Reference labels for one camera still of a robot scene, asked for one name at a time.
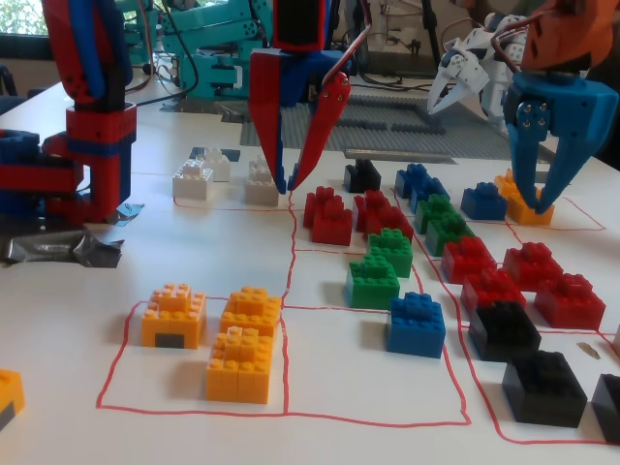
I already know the red blue gripper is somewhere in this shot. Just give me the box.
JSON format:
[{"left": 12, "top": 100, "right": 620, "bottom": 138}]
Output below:
[{"left": 249, "top": 0, "right": 355, "bottom": 194}]

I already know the blue lego block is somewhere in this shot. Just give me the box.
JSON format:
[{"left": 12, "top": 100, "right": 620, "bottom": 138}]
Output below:
[
  {"left": 409, "top": 176, "right": 451, "bottom": 214},
  {"left": 386, "top": 291, "right": 447, "bottom": 359},
  {"left": 394, "top": 163, "right": 430, "bottom": 200},
  {"left": 459, "top": 181, "right": 509, "bottom": 223}
]

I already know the red black gripper cable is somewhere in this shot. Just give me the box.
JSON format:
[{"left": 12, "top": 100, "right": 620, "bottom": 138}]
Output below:
[{"left": 319, "top": 0, "right": 375, "bottom": 98}]

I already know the grey lego baseplate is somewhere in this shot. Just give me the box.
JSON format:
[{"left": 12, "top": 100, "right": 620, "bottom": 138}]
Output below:
[{"left": 240, "top": 88, "right": 556, "bottom": 159}]

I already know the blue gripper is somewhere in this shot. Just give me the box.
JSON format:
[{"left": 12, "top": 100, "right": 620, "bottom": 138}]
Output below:
[{"left": 502, "top": 71, "right": 620, "bottom": 215}]

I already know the yellow lego block grey patch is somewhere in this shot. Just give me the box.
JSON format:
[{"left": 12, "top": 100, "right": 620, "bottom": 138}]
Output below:
[
  {"left": 0, "top": 368, "right": 26, "bottom": 432},
  {"left": 140, "top": 282, "right": 208, "bottom": 349}
]

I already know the black cable bundle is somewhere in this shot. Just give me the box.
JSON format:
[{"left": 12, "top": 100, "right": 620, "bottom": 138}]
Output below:
[{"left": 353, "top": 67, "right": 435, "bottom": 93}]

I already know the red lego block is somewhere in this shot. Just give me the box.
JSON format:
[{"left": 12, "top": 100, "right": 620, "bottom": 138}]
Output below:
[
  {"left": 303, "top": 185, "right": 340, "bottom": 229},
  {"left": 502, "top": 241, "right": 566, "bottom": 292},
  {"left": 363, "top": 202, "right": 416, "bottom": 243},
  {"left": 311, "top": 198, "right": 354, "bottom": 247},
  {"left": 353, "top": 189, "right": 393, "bottom": 233},
  {"left": 440, "top": 235, "right": 498, "bottom": 286},
  {"left": 534, "top": 273, "right": 607, "bottom": 331},
  {"left": 459, "top": 267, "right": 527, "bottom": 316}
]

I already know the black stand pole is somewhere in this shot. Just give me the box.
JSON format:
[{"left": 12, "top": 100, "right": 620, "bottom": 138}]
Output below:
[{"left": 419, "top": 0, "right": 440, "bottom": 67}]

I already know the long black cable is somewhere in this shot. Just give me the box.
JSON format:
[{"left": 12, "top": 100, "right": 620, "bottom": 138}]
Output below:
[{"left": 126, "top": 7, "right": 201, "bottom": 109}]

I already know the black lego block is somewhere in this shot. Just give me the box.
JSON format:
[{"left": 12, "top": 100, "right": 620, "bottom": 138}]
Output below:
[
  {"left": 502, "top": 349, "right": 589, "bottom": 429},
  {"left": 343, "top": 158, "right": 383, "bottom": 193},
  {"left": 591, "top": 372, "right": 620, "bottom": 446},
  {"left": 468, "top": 299, "right": 543, "bottom": 363}
]

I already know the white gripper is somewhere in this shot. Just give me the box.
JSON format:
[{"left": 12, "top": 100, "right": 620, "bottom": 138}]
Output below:
[{"left": 427, "top": 27, "right": 491, "bottom": 116}]

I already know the long grey tape strip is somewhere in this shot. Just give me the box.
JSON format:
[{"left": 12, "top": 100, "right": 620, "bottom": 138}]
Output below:
[{"left": 342, "top": 147, "right": 457, "bottom": 166}]

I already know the dark grey brick frame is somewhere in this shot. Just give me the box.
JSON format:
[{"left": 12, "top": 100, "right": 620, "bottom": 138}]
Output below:
[{"left": 333, "top": 99, "right": 448, "bottom": 136}]

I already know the dark red servo cable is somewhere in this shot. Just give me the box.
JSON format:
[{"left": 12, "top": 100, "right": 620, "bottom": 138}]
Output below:
[{"left": 488, "top": 12, "right": 551, "bottom": 77}]

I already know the green lego block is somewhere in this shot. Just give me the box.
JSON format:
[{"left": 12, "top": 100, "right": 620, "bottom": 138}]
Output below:
[
  {"left": 424, "top": 216, "right": 474, "bottom": 258},
  {"left": 366, "top": 227, "right": 413, "bottom": 280},
  {"left": 344, "top": 254, "right": 402, "bottom": 311},
  {"left": 414, "top": 193, "right": 461, "bottom": 233}
]

